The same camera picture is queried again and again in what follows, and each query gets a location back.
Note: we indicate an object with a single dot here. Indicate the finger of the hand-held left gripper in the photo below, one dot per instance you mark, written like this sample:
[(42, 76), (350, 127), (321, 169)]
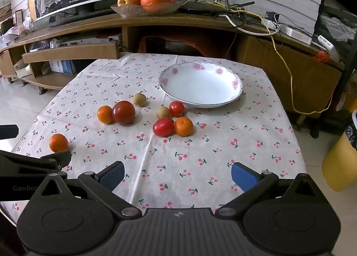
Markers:
[(8, 131), (41, 159)]

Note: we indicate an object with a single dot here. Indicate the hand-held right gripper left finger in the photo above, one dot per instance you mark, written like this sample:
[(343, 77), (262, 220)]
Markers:
[(113, 175)]

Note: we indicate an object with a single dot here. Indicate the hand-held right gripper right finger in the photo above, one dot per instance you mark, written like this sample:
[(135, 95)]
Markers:
[(245, 175)]

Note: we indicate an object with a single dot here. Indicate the small orange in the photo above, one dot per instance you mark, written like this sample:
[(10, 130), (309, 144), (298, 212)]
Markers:
[(183, 126), (58, 143), (105, 114)]

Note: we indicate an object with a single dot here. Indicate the dark red apple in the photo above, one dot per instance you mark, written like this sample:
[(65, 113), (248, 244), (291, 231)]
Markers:
[(123, 112)]

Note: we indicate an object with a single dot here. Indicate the oval red tomato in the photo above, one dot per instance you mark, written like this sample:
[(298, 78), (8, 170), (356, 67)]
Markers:
[(163, 127)]

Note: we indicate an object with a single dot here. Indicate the brown longan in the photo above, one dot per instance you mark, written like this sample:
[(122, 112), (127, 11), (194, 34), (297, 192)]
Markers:
[(163, 112), (139, 99)]

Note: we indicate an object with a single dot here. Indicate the small round red tomato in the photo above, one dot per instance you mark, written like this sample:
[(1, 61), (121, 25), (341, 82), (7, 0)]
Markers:
[(176, 108)]

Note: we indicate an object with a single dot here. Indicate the white floral plate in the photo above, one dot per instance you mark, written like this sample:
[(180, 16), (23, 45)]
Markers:
[(200, 85)]

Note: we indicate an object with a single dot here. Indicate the cherry print tablecloth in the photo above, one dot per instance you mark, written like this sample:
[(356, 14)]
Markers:
[(167, 155)]

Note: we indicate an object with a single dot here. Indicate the blue and white box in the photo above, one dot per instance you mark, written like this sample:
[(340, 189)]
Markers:
[(62, 66)]

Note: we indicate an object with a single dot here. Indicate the yellow bin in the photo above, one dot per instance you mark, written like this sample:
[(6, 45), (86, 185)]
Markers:
[(341, 161)]

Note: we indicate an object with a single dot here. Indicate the wooden television stand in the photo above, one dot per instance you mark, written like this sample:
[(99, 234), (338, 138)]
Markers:
[(306, 77)]

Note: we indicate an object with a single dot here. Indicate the silver media player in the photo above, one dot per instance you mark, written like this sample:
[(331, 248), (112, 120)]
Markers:
[(89, 44)]

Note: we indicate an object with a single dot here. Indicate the stack of cardboard boxes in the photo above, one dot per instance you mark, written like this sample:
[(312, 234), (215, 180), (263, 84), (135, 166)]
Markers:
[(5, 7)]

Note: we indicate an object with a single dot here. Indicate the small red object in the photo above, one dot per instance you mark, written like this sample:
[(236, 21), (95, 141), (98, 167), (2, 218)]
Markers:
[(322, 56)]

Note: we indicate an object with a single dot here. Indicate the white power strip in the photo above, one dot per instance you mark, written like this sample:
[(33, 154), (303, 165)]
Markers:
[(295, 32)]

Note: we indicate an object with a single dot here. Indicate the black shelf rack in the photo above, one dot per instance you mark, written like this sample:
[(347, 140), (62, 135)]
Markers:
[(350, 49)]

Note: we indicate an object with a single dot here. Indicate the glass fruit bowl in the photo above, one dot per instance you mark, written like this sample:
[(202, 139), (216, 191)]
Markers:
[(131, 10)]

